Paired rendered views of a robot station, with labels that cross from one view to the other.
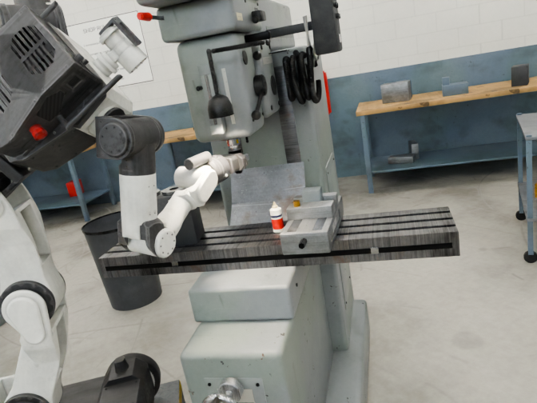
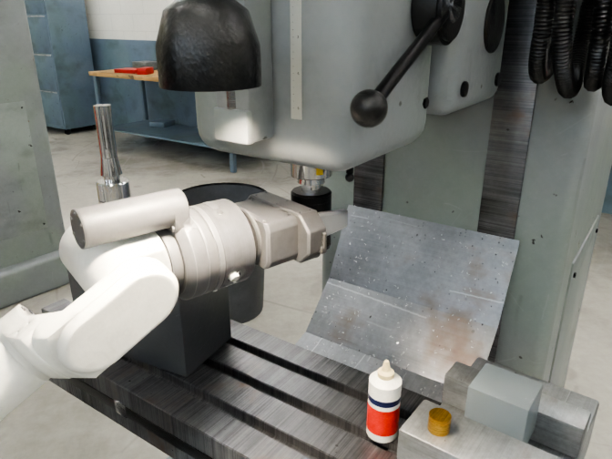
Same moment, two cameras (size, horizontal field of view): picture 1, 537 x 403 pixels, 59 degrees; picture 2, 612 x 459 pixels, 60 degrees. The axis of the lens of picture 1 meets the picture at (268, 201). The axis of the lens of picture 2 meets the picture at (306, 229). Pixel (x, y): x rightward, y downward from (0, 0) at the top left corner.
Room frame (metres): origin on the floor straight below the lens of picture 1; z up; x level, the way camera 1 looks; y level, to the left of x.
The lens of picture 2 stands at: (1.04, -0.10, 1.44)
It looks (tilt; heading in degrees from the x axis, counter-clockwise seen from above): 21 degrees down; 19
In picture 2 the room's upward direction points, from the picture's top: straight up
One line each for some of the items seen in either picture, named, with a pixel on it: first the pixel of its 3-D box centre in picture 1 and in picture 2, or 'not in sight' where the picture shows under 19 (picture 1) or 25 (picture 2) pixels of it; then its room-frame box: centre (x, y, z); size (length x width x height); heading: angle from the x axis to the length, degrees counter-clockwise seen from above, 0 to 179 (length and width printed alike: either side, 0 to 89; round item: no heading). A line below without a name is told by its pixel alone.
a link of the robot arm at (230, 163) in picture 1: (221, 167); (246, 238); (1.52, 0.13, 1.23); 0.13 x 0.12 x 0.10; 59
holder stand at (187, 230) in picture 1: (167, 216); (149, 285); (1.67, 0.38, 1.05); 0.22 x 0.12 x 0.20; 83
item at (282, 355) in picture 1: (273, 357); not in sight; (1.57, 0.09, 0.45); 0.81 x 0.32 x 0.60; 164
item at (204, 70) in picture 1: (212, 99); (239, 17); (1.49, 0.11, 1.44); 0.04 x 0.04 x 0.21; 74
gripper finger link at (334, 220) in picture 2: not in sight; (329, 224); (1.58, 0.06, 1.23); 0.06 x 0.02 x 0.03; 149
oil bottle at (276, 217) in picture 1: (276, 216); (383, 397); (1.58, -0.02, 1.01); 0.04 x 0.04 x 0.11
